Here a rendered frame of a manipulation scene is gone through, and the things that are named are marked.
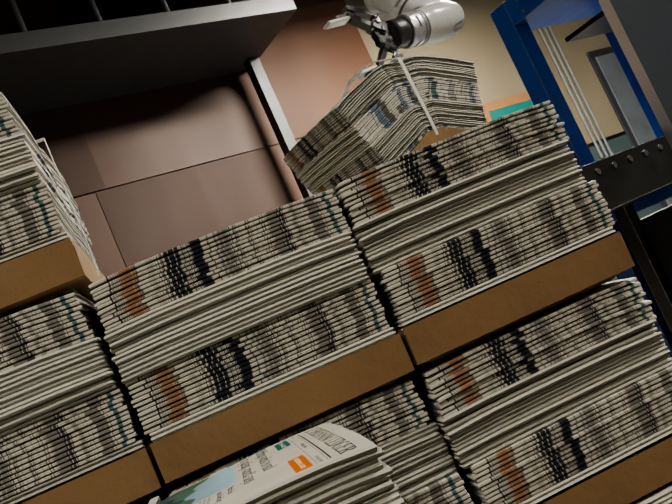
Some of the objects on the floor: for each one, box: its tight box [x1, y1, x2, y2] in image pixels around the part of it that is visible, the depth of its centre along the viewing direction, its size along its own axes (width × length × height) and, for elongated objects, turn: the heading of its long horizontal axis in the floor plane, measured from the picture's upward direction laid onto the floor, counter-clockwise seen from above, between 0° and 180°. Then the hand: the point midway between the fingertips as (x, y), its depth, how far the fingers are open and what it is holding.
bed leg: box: [613, 202, 672, 333], centre depth 263 cm, size 6×6×68 cm
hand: (343, 49), depth 188 cm, fingers open, 14 cm apart
